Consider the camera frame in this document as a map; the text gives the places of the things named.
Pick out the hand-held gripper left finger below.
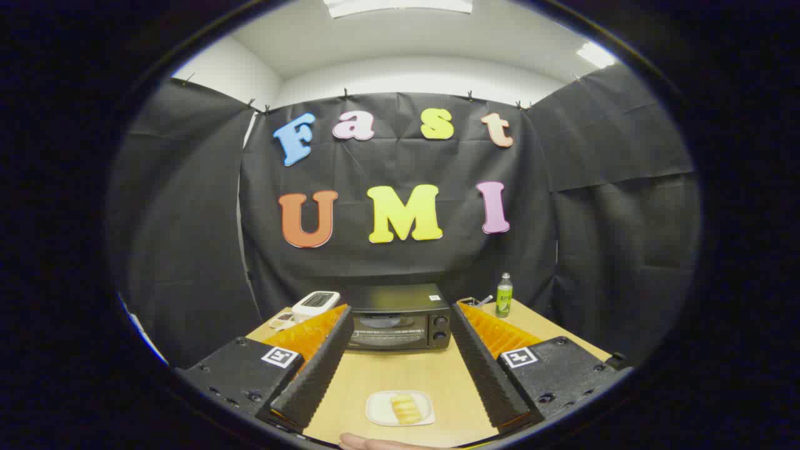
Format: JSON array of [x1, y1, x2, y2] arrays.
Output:
[[175, 304, 354, 435]]

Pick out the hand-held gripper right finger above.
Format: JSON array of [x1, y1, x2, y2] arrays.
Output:
[[450, 300, 632, 434]]

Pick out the yellow bread roll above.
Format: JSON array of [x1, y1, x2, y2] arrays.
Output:
[[390, 392, 422, 425]]

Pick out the black toaster oven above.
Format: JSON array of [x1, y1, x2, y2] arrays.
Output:
[[342, 284, 452, 352]]

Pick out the white pop-up toaster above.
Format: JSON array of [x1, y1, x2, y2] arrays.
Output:
[[292, 291, 341, 323]]

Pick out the white plate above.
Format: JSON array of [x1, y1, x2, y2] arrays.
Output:
[[366, 390, 436, 428]]

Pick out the green drink bottle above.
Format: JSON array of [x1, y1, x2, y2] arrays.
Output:
[[496, 272, 514, 318]]

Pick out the ceiling light panel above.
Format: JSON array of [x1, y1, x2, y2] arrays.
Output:
[[323, 0, 474, 18], [576, 41, 618, 69]]

